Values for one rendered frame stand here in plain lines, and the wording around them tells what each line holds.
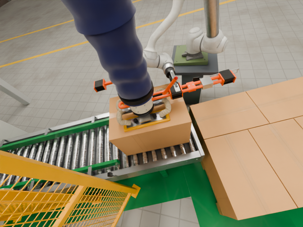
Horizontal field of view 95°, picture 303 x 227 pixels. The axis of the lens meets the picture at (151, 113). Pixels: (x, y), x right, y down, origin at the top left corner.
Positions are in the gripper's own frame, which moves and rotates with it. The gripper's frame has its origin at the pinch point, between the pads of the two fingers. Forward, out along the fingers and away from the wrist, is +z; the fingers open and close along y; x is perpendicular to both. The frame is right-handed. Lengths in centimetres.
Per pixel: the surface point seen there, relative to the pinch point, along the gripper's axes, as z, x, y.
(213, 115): -2, -36, 53
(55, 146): -13, 136, 54
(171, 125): 18.3, 9.6, 12.9
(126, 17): 9, 18, -53
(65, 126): -32, 124, 48
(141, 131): 17.0, 31.1, 12.9
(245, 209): 74, -26, 54
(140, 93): 10.5, 23.1, -17.0
